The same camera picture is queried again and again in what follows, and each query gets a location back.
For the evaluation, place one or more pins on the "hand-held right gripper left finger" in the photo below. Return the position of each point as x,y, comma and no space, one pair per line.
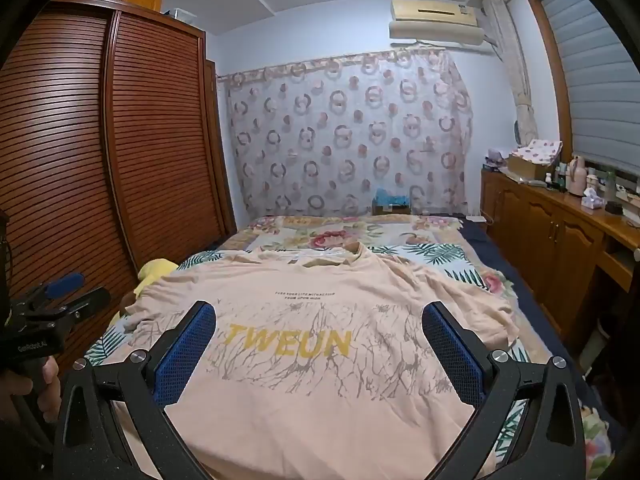
185,355

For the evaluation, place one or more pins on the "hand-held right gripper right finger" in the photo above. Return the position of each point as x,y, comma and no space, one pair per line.
452,355

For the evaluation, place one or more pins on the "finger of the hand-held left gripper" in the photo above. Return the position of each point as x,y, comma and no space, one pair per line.
85,301
62,282

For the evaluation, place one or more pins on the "peach printed t-shirt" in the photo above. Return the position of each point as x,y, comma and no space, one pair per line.
325,410

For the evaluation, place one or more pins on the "person's left forearm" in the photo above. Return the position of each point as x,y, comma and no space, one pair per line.
20,445

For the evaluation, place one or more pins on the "person's left hand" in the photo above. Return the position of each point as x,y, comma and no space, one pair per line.
47,390

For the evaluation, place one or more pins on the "yellow plush toy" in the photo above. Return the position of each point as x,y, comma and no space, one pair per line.
155,270

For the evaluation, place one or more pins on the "palm leaf print sheet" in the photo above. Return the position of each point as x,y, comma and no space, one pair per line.
445,257

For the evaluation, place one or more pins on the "navy bed sheet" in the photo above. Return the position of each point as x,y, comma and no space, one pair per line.
505,265

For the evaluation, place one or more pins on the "grey trash bin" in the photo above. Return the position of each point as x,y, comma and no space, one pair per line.
597,342

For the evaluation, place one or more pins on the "wooden louvered wardrobe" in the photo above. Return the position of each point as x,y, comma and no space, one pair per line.
150,160

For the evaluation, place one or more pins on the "wooden sideboard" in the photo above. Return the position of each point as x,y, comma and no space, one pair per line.
540,230

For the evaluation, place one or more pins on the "brown box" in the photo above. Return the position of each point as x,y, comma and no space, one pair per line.
385,209

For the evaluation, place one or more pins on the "floral blanket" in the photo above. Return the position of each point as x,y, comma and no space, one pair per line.
330,235

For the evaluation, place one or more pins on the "lavender box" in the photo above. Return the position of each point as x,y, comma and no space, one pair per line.
494,158

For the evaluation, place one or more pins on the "cardboard box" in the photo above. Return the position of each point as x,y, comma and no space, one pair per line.
525,166

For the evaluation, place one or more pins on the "lavender tissue pack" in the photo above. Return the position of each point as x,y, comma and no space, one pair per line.
591,200

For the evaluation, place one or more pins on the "dark toiletry bottle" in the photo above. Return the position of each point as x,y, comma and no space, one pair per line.
562,177

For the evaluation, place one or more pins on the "pink thermos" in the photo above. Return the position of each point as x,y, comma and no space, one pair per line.
576,180

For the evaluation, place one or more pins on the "black cup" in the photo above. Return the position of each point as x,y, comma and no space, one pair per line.
613,207

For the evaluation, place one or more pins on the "pink floral cloth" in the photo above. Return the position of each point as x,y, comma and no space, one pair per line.
537,150

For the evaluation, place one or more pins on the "green bottle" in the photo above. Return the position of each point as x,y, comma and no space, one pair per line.
611,185

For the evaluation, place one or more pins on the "small round grey fan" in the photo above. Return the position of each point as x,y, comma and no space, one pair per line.
516,131

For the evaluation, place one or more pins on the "circle print sheer curtain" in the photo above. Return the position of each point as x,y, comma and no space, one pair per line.
340,135

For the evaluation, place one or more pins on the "clear plastic container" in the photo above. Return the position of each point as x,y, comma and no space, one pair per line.
177,13

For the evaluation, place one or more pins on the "beige tied curtain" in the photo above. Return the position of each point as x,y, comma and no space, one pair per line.
515,60

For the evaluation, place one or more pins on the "beige air conditioner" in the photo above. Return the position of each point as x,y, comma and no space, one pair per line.
430,17

